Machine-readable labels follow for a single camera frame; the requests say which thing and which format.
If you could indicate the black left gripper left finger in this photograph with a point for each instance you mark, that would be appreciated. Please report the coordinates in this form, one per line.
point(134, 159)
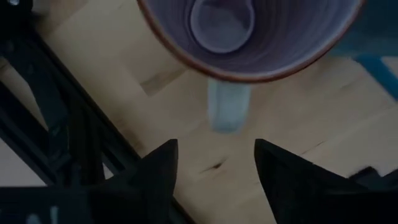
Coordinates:
point(146, 186)

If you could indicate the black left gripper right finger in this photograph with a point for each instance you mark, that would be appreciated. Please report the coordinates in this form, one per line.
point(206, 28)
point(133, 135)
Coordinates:
point(289, 186)

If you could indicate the black metal table frame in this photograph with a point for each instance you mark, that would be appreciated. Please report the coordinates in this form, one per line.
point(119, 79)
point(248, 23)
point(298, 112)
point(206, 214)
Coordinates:
point(77, 124)

